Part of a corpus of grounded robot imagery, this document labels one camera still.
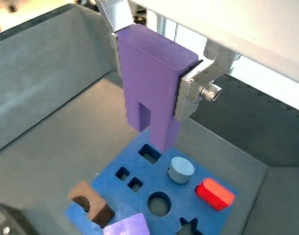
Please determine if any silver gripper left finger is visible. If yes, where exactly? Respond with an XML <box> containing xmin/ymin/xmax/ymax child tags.
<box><xmin>96</xmin><ymin>0</ymin><xmax>133</xmax><ymax>74</ymax></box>

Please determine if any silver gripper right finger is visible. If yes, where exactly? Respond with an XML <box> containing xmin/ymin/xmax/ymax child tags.
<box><xmin>173</xmin><ymin>40</ymin><xmax>236</xmax><ymax>122</ymax></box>

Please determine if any purple double-square object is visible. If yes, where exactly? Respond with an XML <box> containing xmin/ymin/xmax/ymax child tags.
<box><xmin>117</xmin><ymin>24</ymin><xmax>198</xmax><ymax>152</ymax></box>

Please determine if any light blue cylinder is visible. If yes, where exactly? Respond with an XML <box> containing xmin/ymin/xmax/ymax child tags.
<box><xmin>168</xmin><ymin>156</ymin><xmax>194</xmax><ymax>185</ymax></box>

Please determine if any blue shape-sorter base block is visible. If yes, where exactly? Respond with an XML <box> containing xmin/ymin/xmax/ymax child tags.
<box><xmin>66</xmin><ymin>130</ymin><xmax>237</xmax><ymax>235</ymax></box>

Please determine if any red rounded block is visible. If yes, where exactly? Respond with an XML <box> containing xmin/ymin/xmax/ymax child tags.
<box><xmin>194</xmin><ymin>178</ymin><xmax>234</xmax><ymax>211</ymax></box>

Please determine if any brown notched tall block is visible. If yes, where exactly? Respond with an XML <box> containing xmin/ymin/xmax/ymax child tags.
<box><xmin>66</xmin><ymin>181</ymin><xmax>114</xmax><ymax>228</ymax></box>

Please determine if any purple pentagon-top peg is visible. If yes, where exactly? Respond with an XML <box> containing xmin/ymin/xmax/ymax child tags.
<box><xmin>102</xmin><ymin>213</ymin><xmax>149</xmax><ymax>235</ymax></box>

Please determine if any dark grey curved holder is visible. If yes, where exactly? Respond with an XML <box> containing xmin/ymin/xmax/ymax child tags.
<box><xmin>0</xmin><ymin>203</ymin><xmax>40</xmax><ymax>235</ymax></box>

